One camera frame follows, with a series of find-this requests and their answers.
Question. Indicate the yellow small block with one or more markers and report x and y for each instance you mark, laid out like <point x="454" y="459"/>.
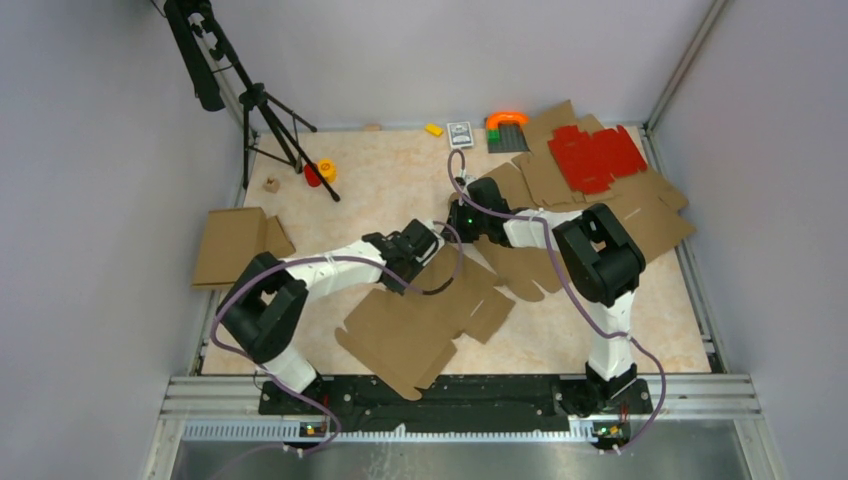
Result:
<point x="434" y="130"/>

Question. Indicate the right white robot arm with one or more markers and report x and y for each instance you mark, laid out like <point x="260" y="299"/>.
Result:
<point x="593" y="256"/>

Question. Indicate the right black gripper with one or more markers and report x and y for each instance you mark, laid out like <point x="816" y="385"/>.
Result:
<point x="457" y="210"/>

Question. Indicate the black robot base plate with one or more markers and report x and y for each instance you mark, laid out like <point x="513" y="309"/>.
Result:
<point x="466" y="404"/>

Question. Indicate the small wooden cube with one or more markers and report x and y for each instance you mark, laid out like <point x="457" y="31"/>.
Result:
<point x="271" y="184"/>

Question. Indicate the black camera tripod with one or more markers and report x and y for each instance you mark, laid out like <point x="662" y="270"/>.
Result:
<point x="220" y="81"/>

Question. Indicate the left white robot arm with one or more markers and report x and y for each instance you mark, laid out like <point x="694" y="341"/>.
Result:
<point x="262" y="310"/>

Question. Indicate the folded brown cardboard box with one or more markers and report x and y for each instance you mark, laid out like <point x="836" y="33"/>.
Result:
<point x="231" y="239"/>

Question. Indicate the brown cardboard box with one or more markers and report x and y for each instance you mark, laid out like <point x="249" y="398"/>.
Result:
<point x="231" y="239"/>
<point x="407" y="340"/>

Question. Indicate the orange horseshoe toy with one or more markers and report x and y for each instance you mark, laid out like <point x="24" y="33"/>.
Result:
<point x="496" y="119"/>

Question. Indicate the yellow round toy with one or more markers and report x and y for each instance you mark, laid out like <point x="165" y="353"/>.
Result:
<point x="327" y="169"/>

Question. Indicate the playing card deck box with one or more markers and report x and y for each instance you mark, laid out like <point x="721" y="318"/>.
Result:
<point x="460" y="135"/>

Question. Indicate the small brown cardboard blank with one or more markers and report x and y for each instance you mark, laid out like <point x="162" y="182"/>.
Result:
<point x="548" y="187"/>

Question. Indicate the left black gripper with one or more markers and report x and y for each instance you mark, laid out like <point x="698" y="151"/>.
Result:
<point x="395" y="286"/>

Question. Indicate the red flat cardboard blank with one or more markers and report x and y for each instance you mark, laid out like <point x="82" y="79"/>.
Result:
<point x="591" y="162"/>

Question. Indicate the grey lego base plate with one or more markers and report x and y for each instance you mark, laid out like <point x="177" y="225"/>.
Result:
<point x="512" y="140"/>

